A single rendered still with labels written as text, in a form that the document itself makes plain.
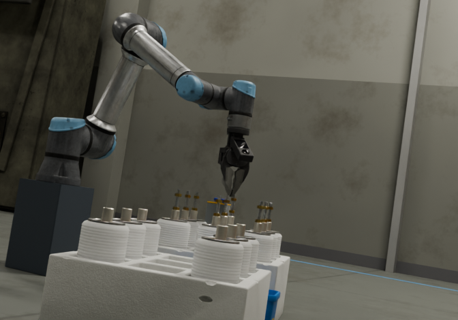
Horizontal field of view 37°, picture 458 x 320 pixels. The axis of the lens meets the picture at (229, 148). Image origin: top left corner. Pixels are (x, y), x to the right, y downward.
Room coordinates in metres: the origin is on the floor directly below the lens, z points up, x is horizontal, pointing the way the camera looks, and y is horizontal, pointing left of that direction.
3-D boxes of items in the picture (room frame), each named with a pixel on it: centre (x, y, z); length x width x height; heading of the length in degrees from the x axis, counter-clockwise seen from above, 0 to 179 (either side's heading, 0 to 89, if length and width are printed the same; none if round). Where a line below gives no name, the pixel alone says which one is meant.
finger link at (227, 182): (2.15, -0.01, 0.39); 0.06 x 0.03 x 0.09; 19
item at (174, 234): (1.93, 0.12, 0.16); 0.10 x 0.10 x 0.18
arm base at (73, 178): (2.35, 0.56, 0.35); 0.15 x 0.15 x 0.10
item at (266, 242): (1.88, -0.11, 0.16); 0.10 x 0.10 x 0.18
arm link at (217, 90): (2.19, 0.08, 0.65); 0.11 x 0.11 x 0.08; 59
